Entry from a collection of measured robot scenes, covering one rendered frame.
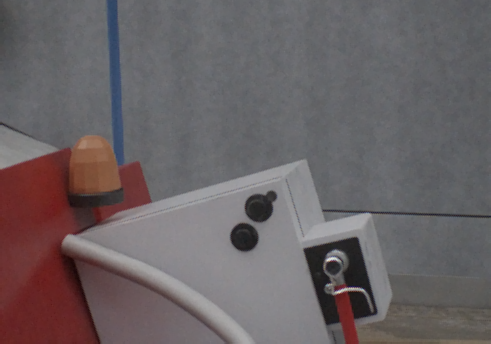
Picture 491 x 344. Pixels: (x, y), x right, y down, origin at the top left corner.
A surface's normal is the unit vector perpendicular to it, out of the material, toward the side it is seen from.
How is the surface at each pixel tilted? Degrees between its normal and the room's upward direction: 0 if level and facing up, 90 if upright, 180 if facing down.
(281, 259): 90
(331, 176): 90
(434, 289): 90
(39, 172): 70
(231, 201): 90
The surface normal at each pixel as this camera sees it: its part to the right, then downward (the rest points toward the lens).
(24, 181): 0.92, -0.31
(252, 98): -0.21, 0.13
